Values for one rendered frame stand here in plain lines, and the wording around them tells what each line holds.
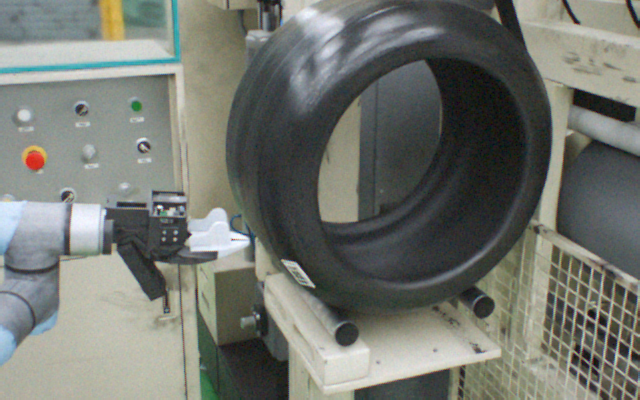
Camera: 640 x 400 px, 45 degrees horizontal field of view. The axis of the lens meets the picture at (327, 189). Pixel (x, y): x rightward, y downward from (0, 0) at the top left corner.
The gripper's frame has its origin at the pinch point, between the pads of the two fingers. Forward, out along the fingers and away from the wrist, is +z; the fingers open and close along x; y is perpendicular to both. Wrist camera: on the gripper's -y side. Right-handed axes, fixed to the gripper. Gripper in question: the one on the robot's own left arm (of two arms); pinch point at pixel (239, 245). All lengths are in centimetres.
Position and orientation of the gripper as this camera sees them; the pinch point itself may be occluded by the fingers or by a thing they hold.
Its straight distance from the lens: 119.7
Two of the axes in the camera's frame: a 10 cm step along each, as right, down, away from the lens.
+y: 1.7, -8.5, -5.0
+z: 9.7, 0.4, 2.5
